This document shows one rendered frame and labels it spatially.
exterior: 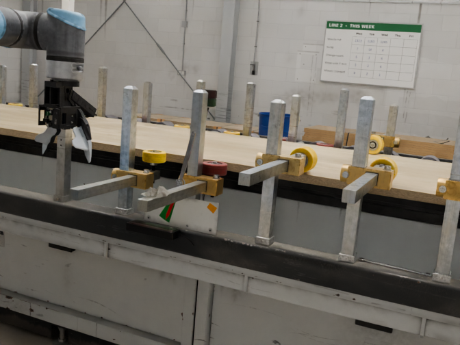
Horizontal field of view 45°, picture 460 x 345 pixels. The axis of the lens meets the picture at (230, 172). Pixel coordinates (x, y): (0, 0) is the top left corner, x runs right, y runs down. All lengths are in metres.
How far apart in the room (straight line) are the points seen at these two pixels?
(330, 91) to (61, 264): 6.98
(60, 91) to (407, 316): 1.09
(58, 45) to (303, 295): 0.97
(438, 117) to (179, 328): 6.93
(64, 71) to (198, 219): 0.62
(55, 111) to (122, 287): 1.04
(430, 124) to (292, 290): 7.12
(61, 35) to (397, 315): 1.14
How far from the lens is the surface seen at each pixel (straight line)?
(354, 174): 1.54
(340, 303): 1.67
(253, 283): 1.74
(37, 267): 2.53
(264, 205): 1.63
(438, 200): 1.69
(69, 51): 1.41
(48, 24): 1.43
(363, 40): 8.84
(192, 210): 1.73
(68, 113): 1.42
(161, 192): 1.44
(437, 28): 8.72
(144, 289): 2.22
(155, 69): 10.23
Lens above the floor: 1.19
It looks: 10 degrees down
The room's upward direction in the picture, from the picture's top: 5 degrees clockwise
